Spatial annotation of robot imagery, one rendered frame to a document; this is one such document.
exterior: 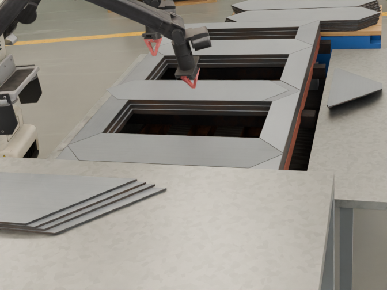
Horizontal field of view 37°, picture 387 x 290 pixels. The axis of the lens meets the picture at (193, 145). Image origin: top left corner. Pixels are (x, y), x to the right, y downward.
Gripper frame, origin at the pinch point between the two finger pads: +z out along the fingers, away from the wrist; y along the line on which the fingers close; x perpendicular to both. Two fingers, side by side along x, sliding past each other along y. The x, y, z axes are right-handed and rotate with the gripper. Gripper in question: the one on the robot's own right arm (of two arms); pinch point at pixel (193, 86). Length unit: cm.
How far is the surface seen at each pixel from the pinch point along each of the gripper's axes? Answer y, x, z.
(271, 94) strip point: 12.4, -23.9, 14.6
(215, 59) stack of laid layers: 48, 8, 24
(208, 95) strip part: 10.1, -0.4, 13.0
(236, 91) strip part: 14.3, -10.1, 14.5
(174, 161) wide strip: -35.0, -2.5, 1.7
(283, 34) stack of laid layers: 81, -16, 35
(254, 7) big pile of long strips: 118, 6, 42
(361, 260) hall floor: 3, -53, 103
